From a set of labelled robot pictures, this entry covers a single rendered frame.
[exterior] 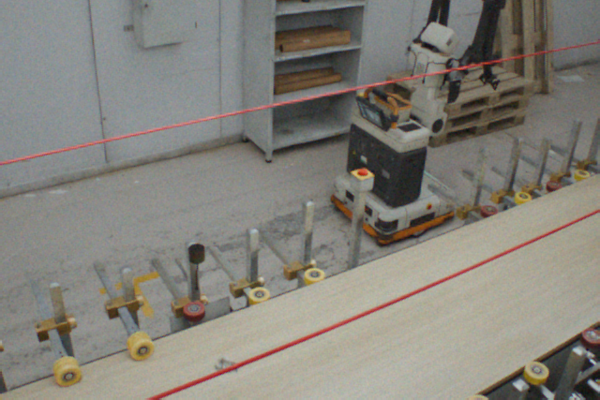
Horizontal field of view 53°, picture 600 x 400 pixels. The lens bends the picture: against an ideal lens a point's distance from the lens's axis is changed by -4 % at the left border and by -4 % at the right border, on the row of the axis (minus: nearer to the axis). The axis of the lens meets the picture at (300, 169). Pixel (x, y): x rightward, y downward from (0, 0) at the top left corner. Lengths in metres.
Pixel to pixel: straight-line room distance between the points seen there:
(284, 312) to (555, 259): 1.22
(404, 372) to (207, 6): 3.46
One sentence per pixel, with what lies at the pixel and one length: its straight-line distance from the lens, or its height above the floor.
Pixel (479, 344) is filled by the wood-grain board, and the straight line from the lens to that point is 2.36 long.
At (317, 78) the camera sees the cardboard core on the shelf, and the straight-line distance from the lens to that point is 5.31.
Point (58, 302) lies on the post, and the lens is 2.25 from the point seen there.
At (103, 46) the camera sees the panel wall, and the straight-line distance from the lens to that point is 4.75.
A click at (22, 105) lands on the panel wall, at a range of 4.76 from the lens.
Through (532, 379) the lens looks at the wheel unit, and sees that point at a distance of 2.31.
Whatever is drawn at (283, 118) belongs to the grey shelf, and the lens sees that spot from 5.62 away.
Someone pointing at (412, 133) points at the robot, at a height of 0.81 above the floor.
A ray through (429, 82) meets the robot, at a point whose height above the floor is 1.04.
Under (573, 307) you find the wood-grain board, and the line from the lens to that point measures 2.66.
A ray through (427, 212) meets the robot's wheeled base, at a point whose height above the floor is 0.20.
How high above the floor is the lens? 2.49
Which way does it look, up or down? 29 degrees down
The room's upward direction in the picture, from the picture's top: 3 degrees clockwise
